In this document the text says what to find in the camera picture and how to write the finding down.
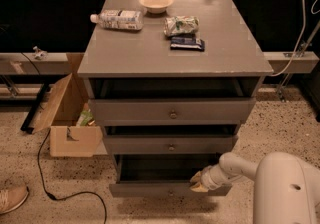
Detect black metal stand leg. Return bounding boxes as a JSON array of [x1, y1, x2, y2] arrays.
[[20, 83, 49, 134]]

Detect grey drawer cabinet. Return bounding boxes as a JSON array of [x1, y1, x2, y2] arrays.
[[77, 0, 275, 182]]

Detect black floor cable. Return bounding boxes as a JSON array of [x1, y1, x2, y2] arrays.
[[0, 24, 108, 224]]

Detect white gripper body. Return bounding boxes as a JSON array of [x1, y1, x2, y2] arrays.
[[200, 165, 228, 191]]

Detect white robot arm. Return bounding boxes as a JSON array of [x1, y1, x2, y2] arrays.
[[190, 152, 320, 224]]

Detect white hanging cable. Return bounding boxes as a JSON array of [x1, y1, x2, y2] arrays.
[[269, 0, 308, 78]]

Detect dark blue snack packet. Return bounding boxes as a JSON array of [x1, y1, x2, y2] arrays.
[[170, 37, 205, 52]]

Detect green packet in box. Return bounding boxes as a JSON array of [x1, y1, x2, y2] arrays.
[[76, 110, 93, 126]]

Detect grey drawer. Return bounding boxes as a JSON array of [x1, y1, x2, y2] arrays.
[[88, 98, 255, 126], [104, 135, 238, 155], [109, 154, 231, 197]]

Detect open cardboard box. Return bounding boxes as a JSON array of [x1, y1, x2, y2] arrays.
[[33, 53, 102, 157]]

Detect grey middle drawer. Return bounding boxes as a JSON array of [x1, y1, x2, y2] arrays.
[[104, 135, 238, 155]]

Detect grey top drawer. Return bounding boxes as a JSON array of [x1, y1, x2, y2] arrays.
[[88, 98, 255, 126]]

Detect beige sneaker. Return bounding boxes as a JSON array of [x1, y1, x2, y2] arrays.
[[0, 185, 29, 214]]

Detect clear plastic water bottle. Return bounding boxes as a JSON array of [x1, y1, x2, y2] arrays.
[[90, 10, 143, 31]]

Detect grey bottom drawer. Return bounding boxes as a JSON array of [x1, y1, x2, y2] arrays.
[[109, 154, 231, 197]]

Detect small clear plastic object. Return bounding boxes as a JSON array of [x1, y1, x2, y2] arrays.
[[33, 46, 48, 60]]

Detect white ceramic bowl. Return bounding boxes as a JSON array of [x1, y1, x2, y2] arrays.
[[139, 0, 174, 14]]

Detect green white snack bag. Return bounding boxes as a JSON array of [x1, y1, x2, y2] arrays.
[[164, 16, 199, 37]]

